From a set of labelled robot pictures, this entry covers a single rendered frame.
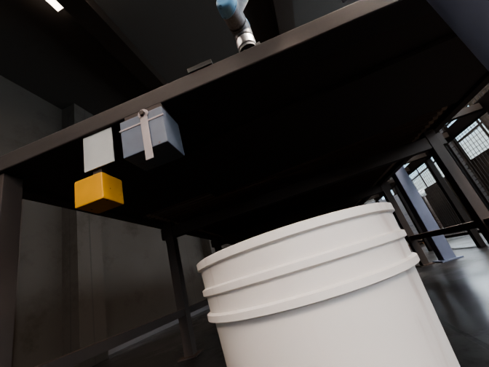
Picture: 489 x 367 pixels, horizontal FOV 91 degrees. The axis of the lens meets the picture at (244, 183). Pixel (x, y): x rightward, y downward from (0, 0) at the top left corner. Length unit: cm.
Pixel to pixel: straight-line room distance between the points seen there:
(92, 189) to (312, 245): 62
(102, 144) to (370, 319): 77
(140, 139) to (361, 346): 64
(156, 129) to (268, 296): 55
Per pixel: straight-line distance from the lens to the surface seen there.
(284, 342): 27
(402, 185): 275
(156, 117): 72
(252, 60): 74
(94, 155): 83
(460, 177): 187
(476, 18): 46
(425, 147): 188
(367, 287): 27
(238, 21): 108
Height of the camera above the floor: 33
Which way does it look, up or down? 21 degrees up
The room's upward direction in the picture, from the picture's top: 17 degrees counter-clockwise
